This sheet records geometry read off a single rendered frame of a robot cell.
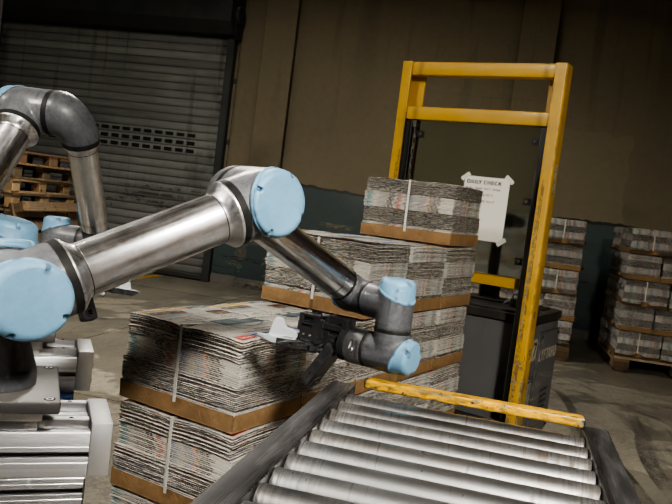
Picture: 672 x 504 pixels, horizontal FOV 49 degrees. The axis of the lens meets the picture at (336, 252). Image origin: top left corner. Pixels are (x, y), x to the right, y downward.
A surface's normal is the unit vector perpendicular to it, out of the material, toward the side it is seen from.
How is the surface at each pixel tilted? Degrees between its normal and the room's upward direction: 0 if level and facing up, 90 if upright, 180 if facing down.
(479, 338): 90
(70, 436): 90
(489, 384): 90
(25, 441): 90
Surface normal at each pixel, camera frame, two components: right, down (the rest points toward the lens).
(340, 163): -0.23, 0.04
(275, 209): 0.70, 0.08
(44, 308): 0.50, 0.17
